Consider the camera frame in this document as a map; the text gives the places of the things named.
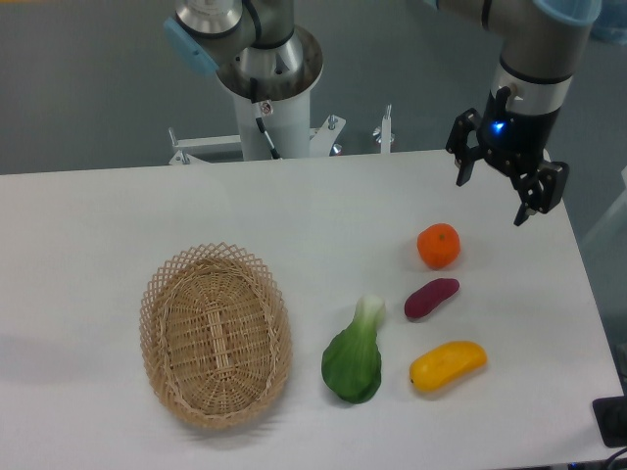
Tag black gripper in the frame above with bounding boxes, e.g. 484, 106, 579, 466
445, 93, 569, 226

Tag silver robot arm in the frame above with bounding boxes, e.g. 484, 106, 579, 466
164, 1, 602, 224

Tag green bok choy vegetable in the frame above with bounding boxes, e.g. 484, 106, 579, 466
321, 295, 386, 404

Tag orange tangerine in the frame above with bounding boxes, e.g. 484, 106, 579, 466
416, 223, 461, 269

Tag purple sweet potato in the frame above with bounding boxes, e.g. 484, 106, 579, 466
404, 278, 460, 320

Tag yellow mango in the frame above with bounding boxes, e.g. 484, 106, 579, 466
409, 341, 488, 393

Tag black device at table edge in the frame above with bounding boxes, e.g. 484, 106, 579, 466
592, 396, 626, 448

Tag woven wicker basket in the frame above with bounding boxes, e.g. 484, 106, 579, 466
139, 242, 292, 430

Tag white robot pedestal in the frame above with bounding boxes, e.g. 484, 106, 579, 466
231, 90, 311, 162

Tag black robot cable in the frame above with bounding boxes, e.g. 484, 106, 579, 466
248, 77, 282, 161

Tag white metal mounting frame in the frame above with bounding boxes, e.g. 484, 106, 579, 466
169, 104, 395, 165

